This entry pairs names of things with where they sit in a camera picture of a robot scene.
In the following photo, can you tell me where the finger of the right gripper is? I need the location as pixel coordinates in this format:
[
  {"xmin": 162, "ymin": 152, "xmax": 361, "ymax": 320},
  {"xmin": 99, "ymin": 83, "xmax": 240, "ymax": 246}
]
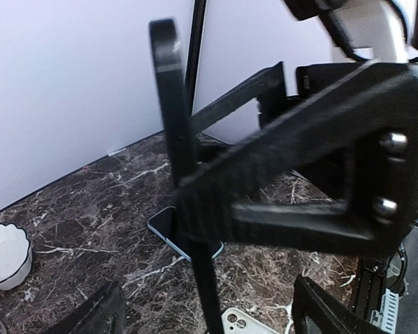
[
  {"xmin": 177, "ymin": 63, "xmax": 418, "ymax": 251},
  {"xmin": 191, "ymin": 61, "xmax": 286, "ymax": 134}
]

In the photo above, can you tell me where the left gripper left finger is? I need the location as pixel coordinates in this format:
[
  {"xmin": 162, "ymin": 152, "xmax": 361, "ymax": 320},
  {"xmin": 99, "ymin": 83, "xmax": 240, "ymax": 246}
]
[{"xmin": 45, "ymin": 281, "xmax": 125, "ymax": 334}]

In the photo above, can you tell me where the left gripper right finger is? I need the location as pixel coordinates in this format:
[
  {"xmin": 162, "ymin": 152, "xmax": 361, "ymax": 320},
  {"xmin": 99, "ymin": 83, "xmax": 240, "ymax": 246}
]
[{"xmin": 292, "ymin": 275, "xmax": 383, "ymax": 333}]

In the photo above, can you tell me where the clear white phone case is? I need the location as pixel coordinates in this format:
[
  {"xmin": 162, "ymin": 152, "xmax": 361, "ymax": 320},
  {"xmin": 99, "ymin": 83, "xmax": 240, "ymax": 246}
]
[{"xmin": 222, "ymin": 308, "xmax": 278, "ymax": 334}]

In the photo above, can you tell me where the light blue phone case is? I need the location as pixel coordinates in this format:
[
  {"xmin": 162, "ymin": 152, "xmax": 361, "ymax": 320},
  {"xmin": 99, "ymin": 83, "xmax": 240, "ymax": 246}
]
[{"xmin": 146, "ymin": 205, "xmax": 225, "ymax": 262}]

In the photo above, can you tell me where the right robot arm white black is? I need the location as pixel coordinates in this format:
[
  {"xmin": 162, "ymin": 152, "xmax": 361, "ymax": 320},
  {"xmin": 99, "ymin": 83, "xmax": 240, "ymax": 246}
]
[{"xmin": 177, "ymin": 1, "xmax": 418, "ymax": 257}]

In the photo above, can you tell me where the white scalloped bowl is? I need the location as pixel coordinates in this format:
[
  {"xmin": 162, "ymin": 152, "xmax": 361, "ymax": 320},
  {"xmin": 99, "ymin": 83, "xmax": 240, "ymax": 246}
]
[{"xmin": 0, "ymin": 224, "xmax": 33, "ymax": 291}]

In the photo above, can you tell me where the white slotted cable duct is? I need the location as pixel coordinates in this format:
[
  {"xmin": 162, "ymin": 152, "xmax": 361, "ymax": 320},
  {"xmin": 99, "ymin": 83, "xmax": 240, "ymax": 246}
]
[{"xmin": 370, "ymin": 289, "xmax": 400, "ymax": 334}]

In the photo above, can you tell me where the right black frame post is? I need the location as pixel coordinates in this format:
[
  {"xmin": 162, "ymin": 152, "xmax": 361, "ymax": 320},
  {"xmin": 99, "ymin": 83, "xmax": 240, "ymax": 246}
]
[{"xmin": 185, "ymin": 0, "xmax": 207, "ymax": 115}]

